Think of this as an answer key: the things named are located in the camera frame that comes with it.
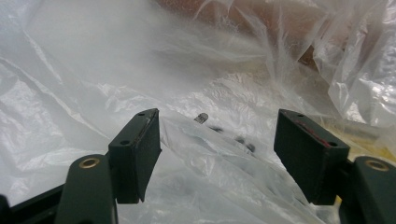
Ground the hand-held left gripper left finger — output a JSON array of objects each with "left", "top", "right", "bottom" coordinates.
[{"left": 107, "top": 107, "right": 163, "bottom": 204}]

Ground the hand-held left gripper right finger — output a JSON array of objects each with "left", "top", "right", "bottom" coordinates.
[{"left": 274, "top": 108, "right": 351, "bottom": 206}]

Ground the clear plastic bag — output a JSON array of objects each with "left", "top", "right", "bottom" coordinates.
[{"left": 0, "top": 0, "right": 396, "bottom": 224}]

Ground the brown cardboard box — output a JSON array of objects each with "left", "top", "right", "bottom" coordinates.
[{"left": 155, "top": 0, "right": 384, "bottom": 74}]

